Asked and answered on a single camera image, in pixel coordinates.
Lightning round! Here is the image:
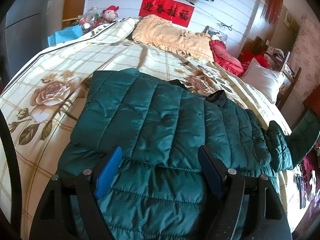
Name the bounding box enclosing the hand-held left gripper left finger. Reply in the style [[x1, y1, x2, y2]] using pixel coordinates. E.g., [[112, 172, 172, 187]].
[[31, 146, 123, 240]]

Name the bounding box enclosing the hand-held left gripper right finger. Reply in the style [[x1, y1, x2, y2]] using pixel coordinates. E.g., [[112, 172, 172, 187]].
[[197, 146, 293, 240]]

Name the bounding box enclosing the teal puffer jacket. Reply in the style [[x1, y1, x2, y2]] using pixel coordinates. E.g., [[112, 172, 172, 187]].
[[57, 68, 320, 240]]

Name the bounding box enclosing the maroon blanket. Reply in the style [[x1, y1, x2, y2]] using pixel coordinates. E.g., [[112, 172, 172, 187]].
[[299, 142, 320, 230]]

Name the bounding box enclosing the white pillow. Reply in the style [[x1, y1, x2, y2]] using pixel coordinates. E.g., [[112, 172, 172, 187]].
[[241, 58, 285, 103]]

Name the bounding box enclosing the red frilled pillow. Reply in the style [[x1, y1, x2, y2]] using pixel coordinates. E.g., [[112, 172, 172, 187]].
[[209, 40, 244, 77]]

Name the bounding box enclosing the floral checked bedspread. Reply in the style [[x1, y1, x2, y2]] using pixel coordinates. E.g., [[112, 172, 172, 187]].
[[0, 17, 308, 240]]

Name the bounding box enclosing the red cloth bundle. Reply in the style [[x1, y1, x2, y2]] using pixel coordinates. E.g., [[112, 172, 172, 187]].
[[244, 51, 269, 68]]

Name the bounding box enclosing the wooden chair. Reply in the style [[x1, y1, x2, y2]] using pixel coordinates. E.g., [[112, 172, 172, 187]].
[[265, 39, 303, 110]]

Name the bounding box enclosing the framed photo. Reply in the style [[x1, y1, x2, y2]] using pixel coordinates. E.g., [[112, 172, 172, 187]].
[[205, 26, 228, 42]]

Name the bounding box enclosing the beige frilled pillow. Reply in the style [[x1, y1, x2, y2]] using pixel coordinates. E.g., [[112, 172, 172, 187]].
[[131, 14, 215, 62]]

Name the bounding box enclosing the blue paper bag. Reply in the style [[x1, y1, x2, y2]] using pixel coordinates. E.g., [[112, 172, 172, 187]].
[[47, 25, 83, 47]]

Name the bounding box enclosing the pile of small trinkets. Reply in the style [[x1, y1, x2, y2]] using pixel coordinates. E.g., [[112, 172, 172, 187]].
[[77, 6, 105, 30]]

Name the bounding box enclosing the plush pig toy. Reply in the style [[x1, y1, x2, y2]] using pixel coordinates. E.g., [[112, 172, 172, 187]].
[[102, 5, 120, 22]]

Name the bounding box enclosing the wooden cabinet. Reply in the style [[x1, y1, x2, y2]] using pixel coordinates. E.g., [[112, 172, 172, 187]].
[[62, 0, 88, 22]]

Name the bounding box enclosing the grey refrigerator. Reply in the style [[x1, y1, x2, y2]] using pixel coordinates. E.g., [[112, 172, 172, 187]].
[[5, 0, 48, 55]]

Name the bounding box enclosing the red hanging ornament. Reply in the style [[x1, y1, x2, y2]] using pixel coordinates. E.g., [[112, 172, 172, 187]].
[[266, 0, 293, 24]]

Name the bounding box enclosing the black cable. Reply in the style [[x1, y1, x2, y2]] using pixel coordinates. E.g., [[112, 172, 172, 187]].
[[156, 0, 247, 34]]

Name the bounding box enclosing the red wall banner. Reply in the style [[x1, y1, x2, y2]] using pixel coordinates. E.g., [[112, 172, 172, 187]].
[[139, 0, 195, 27]]

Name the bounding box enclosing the framed wall picture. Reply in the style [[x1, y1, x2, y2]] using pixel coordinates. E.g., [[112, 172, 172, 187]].
[[284, 9, 300, 34]]

